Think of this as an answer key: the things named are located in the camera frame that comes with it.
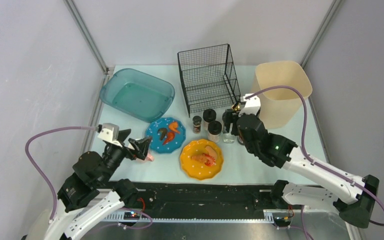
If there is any white-bead shaker jar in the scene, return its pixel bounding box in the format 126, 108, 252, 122
202, 108, 217, 131
207, 120, 222, 143

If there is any gold spout glass bottle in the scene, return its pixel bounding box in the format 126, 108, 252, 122
222, 102, 240, 144

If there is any small spice jar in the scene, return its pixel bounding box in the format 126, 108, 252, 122
192, 115, 202, 134

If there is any brown sauce bottle black cap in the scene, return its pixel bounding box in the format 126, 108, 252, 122
237, 134, 245, 146

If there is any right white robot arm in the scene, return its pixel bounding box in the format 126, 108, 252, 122
222, 109, 380, 229

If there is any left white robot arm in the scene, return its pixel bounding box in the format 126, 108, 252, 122
22, 123, 153, 240

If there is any pink white mug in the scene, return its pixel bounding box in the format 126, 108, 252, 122
136, 152, 155, 163

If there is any blue polka dot plate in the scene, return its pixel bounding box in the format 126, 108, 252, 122
144, 117, 186, 154

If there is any dark toy shrimp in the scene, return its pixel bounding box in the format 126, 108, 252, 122
157, 127, 168, 141

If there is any red toy shrimp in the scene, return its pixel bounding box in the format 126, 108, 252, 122
162, 131, 176, 145

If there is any orange toy shrimp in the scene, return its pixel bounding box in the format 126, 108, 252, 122
168, 121, 181, 134

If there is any peach toy food slice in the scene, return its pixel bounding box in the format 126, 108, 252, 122
205, 145, 218, 160

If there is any teal plastic tub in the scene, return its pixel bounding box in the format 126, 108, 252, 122
99, 68, 175, 123

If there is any red toy food piece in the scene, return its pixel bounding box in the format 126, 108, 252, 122
191, 153, 216, 167

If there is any beige waste bin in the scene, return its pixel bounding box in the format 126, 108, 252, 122
250, 60, 313, 129

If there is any yellow polka dot plate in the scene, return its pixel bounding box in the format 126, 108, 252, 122
179, 139, 224, 181

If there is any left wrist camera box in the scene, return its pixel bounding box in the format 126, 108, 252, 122
97, 123, 121, 146

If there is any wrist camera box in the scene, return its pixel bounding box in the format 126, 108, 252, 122
238, 93, 261, 117
97, 123, 121, 146

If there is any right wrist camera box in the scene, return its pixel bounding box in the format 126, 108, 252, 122
238, 93, 261, 117

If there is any black wire rack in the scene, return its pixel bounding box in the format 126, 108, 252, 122
177, 43, 241, 116

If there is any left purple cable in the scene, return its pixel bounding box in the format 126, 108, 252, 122
24, 125, 99, 221

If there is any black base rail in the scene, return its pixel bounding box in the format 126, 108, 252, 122
126, 181, 289, 220

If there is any left aluminium frame post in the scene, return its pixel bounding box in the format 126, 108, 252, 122
63, 0, 109, 74

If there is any aluminium frame post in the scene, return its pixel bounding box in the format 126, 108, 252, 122
300, 0, 344, 69
63, 0, 109, 74

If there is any right aluminium frame post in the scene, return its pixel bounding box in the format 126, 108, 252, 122
300, 0, 344, 69

